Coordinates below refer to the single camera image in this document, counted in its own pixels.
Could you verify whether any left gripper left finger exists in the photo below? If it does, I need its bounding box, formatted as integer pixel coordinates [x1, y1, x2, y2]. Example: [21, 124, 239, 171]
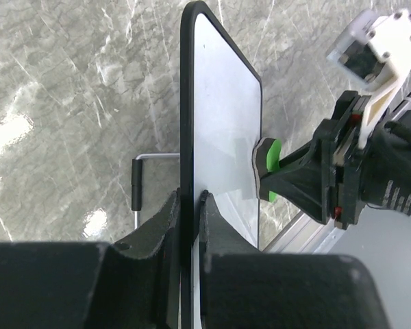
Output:
[0, 192, 180, 328]

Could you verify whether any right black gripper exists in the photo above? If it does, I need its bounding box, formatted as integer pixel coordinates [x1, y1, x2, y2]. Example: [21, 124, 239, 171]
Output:
[260, 90, 369, 229]

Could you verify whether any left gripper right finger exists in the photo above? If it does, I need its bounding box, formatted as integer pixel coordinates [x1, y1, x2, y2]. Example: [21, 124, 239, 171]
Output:
[198, 191, 390, 328]

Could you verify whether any green whiteboard eraser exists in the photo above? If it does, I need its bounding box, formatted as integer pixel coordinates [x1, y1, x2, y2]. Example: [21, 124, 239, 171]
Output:
[252, 137, 282, 202]

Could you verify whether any small black-framed whiteboard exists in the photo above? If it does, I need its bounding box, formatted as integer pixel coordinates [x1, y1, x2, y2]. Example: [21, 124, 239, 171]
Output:
[175, 1, 262, 328]

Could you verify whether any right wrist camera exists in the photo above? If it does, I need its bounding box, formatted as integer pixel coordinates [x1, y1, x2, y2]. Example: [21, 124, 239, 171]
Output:
[326, 9, 411, 149]

